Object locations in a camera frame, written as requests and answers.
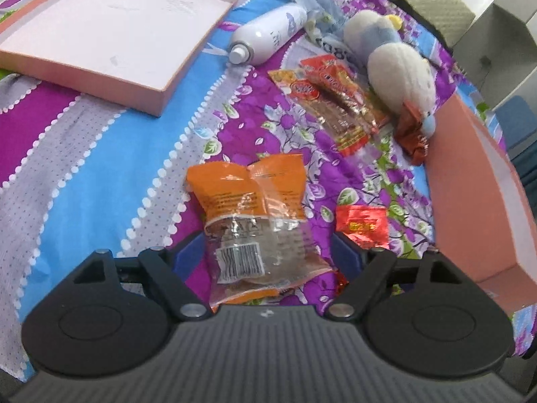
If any cream quilted headboard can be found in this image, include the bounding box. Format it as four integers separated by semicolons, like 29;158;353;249
378;0;478;49

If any white and blue plush toy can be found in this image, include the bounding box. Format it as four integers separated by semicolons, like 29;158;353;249
343;10;438;136

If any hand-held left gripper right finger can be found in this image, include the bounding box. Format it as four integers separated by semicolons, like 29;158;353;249
327;230;467;320

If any blue folding chair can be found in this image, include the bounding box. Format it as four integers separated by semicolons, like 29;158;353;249
494;94;537;154

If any pink box lid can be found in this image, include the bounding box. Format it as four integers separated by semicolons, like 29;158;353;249
0;0;243;118

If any small red snack packet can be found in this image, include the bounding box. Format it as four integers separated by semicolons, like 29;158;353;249
335;205;392;249

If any long red snack packet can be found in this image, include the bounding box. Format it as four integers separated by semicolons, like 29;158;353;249
299;54;392;159

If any white wall cabinet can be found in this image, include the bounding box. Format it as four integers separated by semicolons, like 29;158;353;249
445;2;537;112

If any light blue plastic bag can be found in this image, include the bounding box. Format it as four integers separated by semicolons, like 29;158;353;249
286;0;351;45

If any long orange snack packet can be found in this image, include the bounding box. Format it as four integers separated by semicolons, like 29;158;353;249
267;68;324;112

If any pink cardboard box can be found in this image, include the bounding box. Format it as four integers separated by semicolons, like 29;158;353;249
423;92;537;316

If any red and brown snack packet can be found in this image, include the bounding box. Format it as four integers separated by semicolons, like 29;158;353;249
393;107;431;166

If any white spray bottle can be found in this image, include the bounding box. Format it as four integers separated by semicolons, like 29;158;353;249
228;3;309;66

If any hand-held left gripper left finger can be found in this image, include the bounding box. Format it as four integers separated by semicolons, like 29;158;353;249
72;232;214;320

